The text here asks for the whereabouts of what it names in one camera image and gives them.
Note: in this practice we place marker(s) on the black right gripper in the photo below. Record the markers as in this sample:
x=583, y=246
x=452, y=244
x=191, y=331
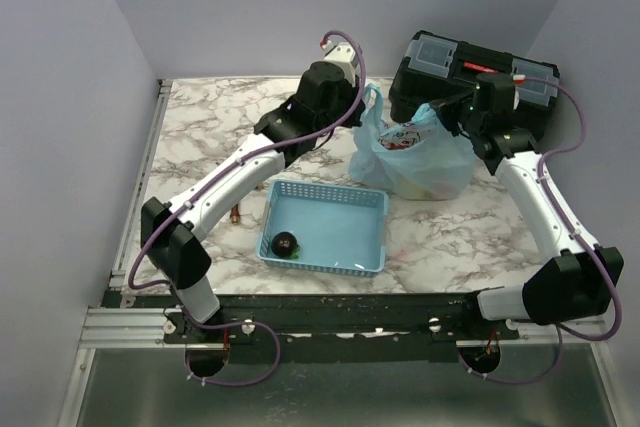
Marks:
x=445, y=110

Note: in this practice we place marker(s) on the light blue plastic bag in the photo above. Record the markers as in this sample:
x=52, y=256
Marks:
x=416, y=160

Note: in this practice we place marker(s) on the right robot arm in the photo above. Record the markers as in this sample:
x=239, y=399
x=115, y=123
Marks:
x=578, y=276

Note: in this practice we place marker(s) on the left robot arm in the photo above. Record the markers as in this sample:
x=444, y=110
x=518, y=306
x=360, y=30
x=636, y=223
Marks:
x=329, y=96

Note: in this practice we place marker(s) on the dark purple fake mangosteen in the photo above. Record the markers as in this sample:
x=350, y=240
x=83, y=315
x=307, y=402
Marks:
x=285, y=245

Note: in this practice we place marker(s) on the black plastic toolbox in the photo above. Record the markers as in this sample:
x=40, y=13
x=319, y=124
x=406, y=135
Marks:
x=435, y=67

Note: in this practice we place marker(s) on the light blue plastic basket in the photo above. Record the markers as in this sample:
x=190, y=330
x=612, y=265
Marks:
x=340, y=229

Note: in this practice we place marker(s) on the aluminium extrusion bar right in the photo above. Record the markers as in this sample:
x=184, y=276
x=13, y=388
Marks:
x=533, y=333

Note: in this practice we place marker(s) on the aluminium extrusion bar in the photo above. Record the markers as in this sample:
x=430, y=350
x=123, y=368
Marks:
x=533, y=333
x=106, y=328

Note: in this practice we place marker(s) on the brown and silver small tool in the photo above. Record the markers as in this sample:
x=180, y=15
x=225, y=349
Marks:
x=235, y=216

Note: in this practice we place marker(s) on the aluminium extrusion bar left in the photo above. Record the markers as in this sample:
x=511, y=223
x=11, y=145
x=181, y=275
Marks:
x=106, y=328

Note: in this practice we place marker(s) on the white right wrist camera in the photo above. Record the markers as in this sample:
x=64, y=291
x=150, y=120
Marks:
x=518, y=80

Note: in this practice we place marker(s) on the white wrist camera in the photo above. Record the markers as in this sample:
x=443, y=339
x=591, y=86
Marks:
x=518, y=80
x=344, y=56

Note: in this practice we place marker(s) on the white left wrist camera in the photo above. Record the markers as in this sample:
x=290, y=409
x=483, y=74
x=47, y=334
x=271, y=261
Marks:
x=344, y=56

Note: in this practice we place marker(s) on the black front mounting rail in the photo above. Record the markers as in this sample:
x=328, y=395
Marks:
x=324, y=328

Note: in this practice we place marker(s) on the aluminium left side rail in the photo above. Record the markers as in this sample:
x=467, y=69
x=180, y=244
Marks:
x=119, y=267

